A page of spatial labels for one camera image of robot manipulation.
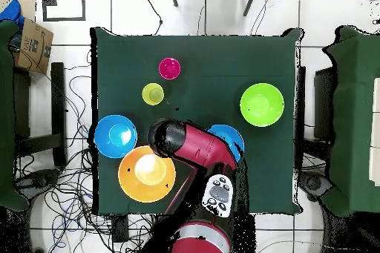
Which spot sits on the large blue plastic bowl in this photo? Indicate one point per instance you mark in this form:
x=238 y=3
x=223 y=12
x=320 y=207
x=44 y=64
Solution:
x=230 y=135
x=115 y=136

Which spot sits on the plain cardboard box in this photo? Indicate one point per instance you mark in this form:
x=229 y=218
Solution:
x=28 y=6

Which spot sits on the yellow ribbed plastic cup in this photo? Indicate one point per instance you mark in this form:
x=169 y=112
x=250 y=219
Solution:
x=153 y=94

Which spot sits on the dark green tablecloth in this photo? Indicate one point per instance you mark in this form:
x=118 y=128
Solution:
x=252 y=57

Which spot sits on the large yellow plastic bowl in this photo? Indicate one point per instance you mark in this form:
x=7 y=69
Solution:
x=147 y=175

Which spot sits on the red plastic cup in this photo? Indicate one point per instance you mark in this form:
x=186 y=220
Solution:
x=169 y=68

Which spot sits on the large green plastic bowl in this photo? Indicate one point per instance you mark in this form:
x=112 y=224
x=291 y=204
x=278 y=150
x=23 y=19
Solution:
x=262 y=104

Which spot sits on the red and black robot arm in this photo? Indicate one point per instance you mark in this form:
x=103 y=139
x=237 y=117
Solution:
x=202 y=146

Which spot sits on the black floor box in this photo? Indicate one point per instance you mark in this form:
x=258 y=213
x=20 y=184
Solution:
x=120 y=229

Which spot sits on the printed cardboard box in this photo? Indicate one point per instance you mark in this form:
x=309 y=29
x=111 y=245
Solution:
x=32 y=48

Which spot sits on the green cloth on side table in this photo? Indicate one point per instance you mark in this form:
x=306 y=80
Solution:
x=6 y=116
x=353 y=116

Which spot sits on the black stool frame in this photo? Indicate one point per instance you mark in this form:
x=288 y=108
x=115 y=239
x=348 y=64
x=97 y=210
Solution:
x=58 y=101

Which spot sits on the blue bag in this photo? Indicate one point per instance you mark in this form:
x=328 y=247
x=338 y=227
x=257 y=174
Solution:
x=12 y=12

